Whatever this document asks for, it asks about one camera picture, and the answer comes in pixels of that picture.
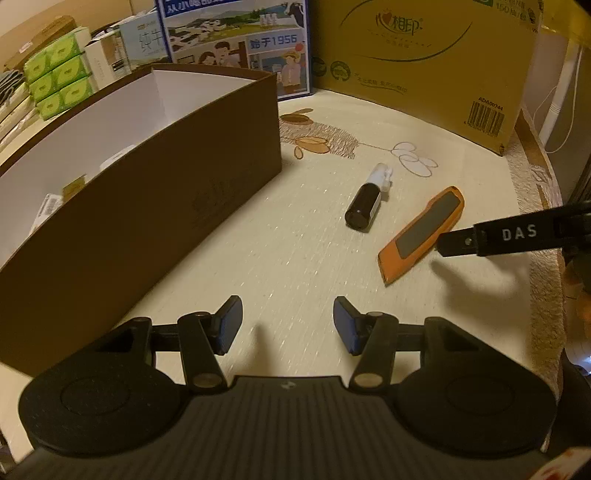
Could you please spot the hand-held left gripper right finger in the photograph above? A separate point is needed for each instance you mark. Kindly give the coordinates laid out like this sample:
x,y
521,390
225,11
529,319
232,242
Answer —
x,y
346,326

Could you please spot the orange utility knife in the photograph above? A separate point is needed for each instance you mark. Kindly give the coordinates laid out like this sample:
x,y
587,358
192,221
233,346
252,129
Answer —
x,y
422,230

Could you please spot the flat brown cardboard box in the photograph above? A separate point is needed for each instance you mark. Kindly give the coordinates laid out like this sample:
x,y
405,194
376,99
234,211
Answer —
x,y
41,34

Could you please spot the large yellow cardboard box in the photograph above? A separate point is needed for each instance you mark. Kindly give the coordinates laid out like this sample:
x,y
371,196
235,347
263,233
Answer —
x,y
415,60

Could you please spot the white pole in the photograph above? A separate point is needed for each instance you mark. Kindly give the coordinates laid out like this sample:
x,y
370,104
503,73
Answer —
x,y
561,99

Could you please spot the pale blue carton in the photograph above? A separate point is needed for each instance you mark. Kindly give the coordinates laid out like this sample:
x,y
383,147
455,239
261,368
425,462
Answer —
x,y
143,41

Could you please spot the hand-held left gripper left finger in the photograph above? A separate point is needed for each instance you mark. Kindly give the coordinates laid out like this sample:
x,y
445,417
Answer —
x,y
231,323

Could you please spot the stack of green tissue packs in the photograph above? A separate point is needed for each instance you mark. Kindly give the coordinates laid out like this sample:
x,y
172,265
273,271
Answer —
x,y
60,78

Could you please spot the brown cardboard storage box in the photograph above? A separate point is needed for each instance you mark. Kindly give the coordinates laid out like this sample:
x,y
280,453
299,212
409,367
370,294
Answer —
x,y
161,221

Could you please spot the stack of cream packages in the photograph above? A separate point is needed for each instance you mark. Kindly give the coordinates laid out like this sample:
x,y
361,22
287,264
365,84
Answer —
x,y
16,120

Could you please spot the white medicine carton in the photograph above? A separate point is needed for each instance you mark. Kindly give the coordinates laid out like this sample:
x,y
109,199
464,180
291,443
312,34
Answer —
x,y
46,212

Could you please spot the white box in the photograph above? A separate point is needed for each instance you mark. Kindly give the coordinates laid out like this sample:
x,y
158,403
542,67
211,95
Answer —
x,y
106,57

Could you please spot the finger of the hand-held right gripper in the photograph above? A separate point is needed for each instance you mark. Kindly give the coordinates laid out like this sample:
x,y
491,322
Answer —
x,y
498,235

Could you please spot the blue illustrated carton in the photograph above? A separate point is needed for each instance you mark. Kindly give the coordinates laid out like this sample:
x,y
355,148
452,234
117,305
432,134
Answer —
x,y
231,46

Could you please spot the black spray bottle white cap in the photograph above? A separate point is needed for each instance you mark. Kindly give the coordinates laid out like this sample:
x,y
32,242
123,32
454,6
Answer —
x,y
364,205

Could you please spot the grey striped cloth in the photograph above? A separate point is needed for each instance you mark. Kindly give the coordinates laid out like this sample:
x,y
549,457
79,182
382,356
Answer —
x,y
9,85

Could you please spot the cream floral tablecloth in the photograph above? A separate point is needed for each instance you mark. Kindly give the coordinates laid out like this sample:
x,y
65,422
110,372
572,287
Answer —
x,y
300,240

